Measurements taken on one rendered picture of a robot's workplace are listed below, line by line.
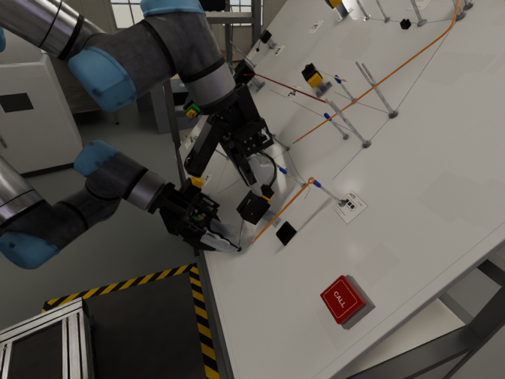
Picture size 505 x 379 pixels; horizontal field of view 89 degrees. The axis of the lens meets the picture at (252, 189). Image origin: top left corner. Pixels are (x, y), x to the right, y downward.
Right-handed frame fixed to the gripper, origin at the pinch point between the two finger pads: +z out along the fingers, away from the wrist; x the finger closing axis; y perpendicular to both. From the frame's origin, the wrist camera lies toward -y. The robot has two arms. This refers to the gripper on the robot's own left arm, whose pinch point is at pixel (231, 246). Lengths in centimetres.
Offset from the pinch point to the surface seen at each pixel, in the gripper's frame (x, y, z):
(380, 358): -8.2, 8.8, 40.7
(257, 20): 105, -10, -29
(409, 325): 1.8, 10.8, 48.2
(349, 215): 6.5, 24.5, 9.6
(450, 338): 2, 16, 55
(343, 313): -10.4, 25.1, 10.5
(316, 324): -11.5, 17.8, 12.6
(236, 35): 640, -341, -95
